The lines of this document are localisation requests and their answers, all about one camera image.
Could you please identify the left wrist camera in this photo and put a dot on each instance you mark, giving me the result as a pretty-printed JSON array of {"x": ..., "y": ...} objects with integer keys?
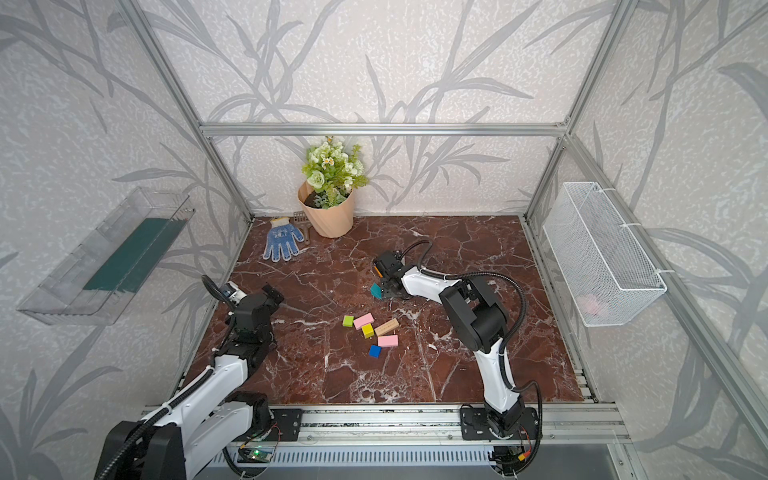
[{"x": 233, "y": 293}]

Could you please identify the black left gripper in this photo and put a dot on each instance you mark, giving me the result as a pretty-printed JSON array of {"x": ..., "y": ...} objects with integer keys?
[{"x": 266, "y": 294}]

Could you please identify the beige flower pot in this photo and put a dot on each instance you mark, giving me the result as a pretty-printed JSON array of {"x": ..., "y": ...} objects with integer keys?
[{"x": 332, "y": 222}]

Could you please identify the clear plastic wall shelf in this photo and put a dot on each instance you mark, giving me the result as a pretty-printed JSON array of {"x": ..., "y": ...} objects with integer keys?
[{"x": 95, "y": 283}]

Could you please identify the blue work glove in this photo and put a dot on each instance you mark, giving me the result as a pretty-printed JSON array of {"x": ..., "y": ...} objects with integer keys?
[{"x": 282, "y": 240}]

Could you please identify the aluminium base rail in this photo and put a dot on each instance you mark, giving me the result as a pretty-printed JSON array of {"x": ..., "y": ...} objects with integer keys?
[{"x": 435, "y": 424}]

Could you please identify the long pink wood block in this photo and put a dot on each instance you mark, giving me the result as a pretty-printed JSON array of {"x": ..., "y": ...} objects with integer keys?
[{"x": 363, "y": 320}]

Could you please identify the left circuit board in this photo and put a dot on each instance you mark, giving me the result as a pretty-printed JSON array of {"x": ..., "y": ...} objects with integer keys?
[{"x": 255, "y": 455}]

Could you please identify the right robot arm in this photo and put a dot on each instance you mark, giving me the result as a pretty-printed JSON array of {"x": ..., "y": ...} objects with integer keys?
[{"x": 480, "y": 320}]

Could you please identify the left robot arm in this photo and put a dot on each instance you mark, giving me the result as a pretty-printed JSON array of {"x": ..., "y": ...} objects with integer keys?
[{"x": 180, "y": 437}]

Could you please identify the teal triangular wood block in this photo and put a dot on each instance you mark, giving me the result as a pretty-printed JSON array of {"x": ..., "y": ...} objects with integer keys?
[{"x": 376, "y": 291}]

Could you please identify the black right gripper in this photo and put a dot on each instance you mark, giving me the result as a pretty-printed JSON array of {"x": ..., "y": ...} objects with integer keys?
[{"x": 387, "y": 283}]

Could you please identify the yellow wood block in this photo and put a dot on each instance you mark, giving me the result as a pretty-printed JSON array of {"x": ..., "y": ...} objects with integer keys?
[{"x": 368, "y": 330}]

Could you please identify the white wire mesh basket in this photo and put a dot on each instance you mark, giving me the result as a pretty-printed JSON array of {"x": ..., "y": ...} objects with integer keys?
[{"x": 598, "y": 253}]

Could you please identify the green white artificial flowers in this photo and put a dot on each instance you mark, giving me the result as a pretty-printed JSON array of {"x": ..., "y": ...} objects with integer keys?
[{"x": 333, "y": 173}]

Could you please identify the pink object in basket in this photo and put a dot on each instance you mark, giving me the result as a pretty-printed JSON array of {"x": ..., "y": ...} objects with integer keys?
[{"x": 591, "y": 305}]

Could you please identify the blue wood block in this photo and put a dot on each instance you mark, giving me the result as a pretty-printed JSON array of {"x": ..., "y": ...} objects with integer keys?
[{"x": 374, "y": 351}]

